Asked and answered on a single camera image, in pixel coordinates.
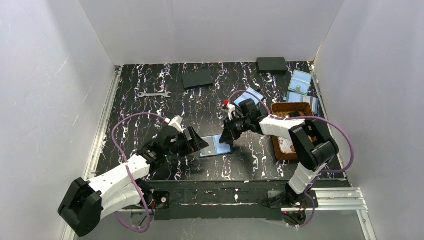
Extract thin translucent credit card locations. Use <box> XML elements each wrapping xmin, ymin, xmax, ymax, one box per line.
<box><xmin>200</xmin><ymin>147</ymin><xmax>217</xmax><ymax>158</ymax></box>

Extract dark blue card holder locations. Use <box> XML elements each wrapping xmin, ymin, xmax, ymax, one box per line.
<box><xmin>202</xmin><ymin>134</ymin><xmax>233</xmax><ymax>157</ymax></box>

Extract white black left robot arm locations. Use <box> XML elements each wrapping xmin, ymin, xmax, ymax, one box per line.
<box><xmin>57</xmin><ymin>126</ymin><xmax>209</xmax><ymax>237</ymax></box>

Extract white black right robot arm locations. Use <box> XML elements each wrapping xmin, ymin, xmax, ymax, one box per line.
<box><xmin>219</xmin><ymin>99</ymin><xmax>339</xmax><ymax>207</ymax></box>

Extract open blue card holder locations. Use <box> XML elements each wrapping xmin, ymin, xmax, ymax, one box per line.
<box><xmin>233</xmin><ymin>87</ymin><xmax>264</xmax><ymax>107</ymax></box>

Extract white cards in basket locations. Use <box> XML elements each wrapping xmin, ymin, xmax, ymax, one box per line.
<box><xmin>278</xmin><ymin>137</ymin><xmax>296</xmax><ymax>154</ymax></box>

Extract blue striped card holder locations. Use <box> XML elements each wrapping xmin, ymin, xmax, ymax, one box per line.
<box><xmin>286</xmin><ymin>91</ymin><xmax>319</xmax><ymax>115</ymax></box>

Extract light blue snap card holder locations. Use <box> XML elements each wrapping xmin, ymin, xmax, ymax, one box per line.
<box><xmin>288</xmin><ymin>70</ymin><xmax>312</xmax><ymax>96</ymax></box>

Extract silver open-end wrench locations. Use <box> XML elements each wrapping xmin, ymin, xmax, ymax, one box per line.
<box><xmin>138</xmin><ymin>91</ymin><xmax>172</xmax><ymax>98</ymax></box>

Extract black flat box centre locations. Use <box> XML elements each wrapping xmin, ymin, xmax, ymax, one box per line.
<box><xmin>182</xmin><ymin>70</ymin><xmax>214</xmax><ymax>89</ymax></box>

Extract black item in basket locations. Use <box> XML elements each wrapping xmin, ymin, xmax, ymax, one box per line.
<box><xmin>288</xmin><ymin>111</ymin><xmax>302</xmax><ymax>118</ymax></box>

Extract black box at back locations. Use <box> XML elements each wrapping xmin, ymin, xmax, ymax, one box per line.
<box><xmin>256</xmin><ymin>57</ymin><xmax>288</xmax><ymax>74</ymax></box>

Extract woven brown basket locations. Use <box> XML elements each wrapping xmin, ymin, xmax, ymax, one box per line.
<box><xmin>270</xmin><ymin>102</ymin><xmax>314</xmax><ymax>161</ymax></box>

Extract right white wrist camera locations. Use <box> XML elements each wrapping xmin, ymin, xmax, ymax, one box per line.
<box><xmin>221</xmin><ymin>100</ymin><xmax>236</xmax><ymax>121</ymax></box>

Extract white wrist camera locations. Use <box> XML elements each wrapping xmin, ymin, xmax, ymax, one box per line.
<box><xmin>221</xmin><ymin>100</ymin><xmax>236</xmax><ymax>121</ymax></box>
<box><xmin>164</xmin><ymin>115</ymin><xmax>184</xmax><ymax>133</ymax></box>

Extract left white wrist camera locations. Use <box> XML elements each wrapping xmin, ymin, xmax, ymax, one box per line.
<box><xmin>164</xmin><ymin>115</ymin><xmax>184</xmax><ymax>133</ymax></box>

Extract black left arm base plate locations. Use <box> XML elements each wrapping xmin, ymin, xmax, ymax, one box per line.
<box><xmin>143</xmin><ymin>191</ymin><xmax>171</xmax><ymax>210</ymax></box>

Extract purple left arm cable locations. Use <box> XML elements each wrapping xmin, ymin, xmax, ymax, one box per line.
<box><xmin>110</xmin><ymin>112</ymin><xmax>173</xmax><ymax>233</ymax></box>

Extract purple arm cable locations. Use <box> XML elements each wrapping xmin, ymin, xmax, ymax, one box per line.
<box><xmin>225</xmin><ymin>90</ymin><xmax>355</xmax><ymax>228</ymax></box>
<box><xmin>110</xmin><ymin>112</ymin><xmax>173</xmax><ymax>233</ymax></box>

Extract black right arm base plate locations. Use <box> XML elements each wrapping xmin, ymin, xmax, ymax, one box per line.
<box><xmin>262</xmin><ymin>190</ymin><xmax>319</xmax><ymax>210</ymax></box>

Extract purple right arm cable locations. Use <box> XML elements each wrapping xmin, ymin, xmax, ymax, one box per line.
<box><xmin>225</xmin><ymin>90</ymin><xmax>355</xmax><ymax>228</ymax></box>

